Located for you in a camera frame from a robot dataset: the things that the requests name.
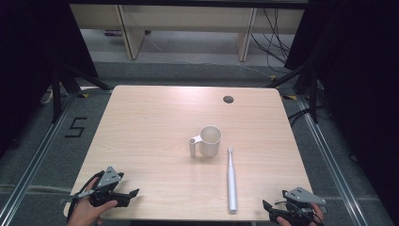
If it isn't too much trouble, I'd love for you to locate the black metal stand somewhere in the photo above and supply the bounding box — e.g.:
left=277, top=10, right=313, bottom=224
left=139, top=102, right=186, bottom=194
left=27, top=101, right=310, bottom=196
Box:
left=51, top=61, right=113, bottom=124
left=265, top=61, right=320, bottom=124

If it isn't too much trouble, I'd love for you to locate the white electric toothbrush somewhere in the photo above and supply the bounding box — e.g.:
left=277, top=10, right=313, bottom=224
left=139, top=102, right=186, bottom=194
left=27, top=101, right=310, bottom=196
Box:
left=227, top=146, right=238, bottom=213

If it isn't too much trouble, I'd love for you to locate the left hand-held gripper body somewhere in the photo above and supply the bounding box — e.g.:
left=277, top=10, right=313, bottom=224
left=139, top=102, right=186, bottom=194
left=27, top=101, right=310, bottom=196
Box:
left=88, top=166, right=131, bottom=208

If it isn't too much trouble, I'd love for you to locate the white cup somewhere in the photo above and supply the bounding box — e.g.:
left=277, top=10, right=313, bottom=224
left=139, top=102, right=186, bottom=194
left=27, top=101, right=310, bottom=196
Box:
left=188, top=125, right=223, bottom=158

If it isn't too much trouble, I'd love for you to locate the beige wooden desk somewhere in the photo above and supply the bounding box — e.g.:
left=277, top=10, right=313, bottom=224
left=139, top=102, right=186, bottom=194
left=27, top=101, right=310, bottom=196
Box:
left=69, top=3, right=306, bottom=63

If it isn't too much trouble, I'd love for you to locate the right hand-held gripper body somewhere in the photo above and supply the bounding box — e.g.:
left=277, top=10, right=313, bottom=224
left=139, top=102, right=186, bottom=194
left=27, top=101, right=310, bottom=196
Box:
left=268, top=186, right=327, bottom=226

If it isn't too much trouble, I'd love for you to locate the person's right hand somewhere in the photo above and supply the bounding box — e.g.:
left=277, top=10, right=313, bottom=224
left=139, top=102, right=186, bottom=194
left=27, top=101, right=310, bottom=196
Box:
left=277, top=202, right=325, bottom=226

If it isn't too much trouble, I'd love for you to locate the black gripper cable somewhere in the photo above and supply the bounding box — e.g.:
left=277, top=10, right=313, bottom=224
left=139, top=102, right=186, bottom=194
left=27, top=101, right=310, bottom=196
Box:
left=66, top=169, right=105, bottom=224

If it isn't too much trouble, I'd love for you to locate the grey metal floor rail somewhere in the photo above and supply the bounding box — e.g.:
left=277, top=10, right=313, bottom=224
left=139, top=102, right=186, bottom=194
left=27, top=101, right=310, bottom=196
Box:
left=296, top=95, right=369, bottom=226
left=0, top=93, right=79, bottom=222

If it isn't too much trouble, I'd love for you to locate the black curtain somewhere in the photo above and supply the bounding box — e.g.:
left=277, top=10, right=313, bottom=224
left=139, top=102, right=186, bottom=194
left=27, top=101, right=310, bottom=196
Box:
left=0, top=0, right=100, bottom=158
left=283, top=0, right=399, bottom=224

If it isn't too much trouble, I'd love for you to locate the bundle of black cables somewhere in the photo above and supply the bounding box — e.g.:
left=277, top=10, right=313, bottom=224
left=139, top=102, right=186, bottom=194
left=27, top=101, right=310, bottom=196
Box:
left=249, top=8, right=294, bottom=75

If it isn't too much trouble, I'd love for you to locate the person's left hand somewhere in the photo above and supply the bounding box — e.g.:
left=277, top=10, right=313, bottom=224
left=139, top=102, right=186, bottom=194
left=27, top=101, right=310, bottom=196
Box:
left=66, top=178, right=120, bottom=226

